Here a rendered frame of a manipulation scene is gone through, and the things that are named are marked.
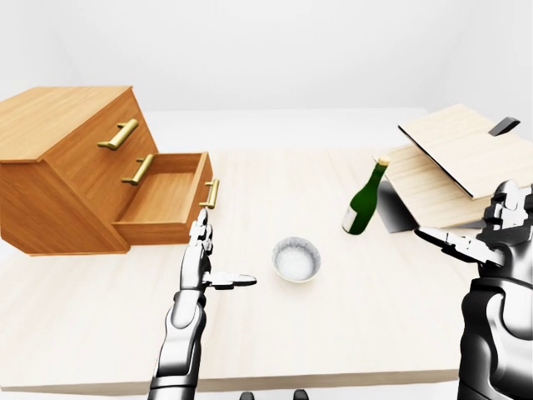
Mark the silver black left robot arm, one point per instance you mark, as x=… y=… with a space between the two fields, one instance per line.
x=179 y=341

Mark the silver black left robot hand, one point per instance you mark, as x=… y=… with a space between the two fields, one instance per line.
x=193 y=266

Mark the open wooden drawer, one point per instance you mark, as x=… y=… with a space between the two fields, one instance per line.
x=158 y=200

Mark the wooden cabinet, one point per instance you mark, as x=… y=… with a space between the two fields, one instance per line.
x=29 y=125

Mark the green glass bottle with cork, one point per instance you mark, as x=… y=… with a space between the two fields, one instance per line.
x=363 y=204

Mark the pale wooden box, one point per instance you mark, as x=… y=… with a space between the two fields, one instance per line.
x=429 y=196

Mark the pale wooden box lid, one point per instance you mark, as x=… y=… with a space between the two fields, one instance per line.
x=466 y=146

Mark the white speckled bowl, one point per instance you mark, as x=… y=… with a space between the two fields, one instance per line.
x=296 y=261

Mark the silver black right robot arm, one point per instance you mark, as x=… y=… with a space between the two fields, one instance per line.
x=495 y=341

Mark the small dark shape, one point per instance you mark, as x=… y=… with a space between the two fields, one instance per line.
x=301 y=395
x=247 y=396

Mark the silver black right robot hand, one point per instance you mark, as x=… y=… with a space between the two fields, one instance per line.
x=506 y=246

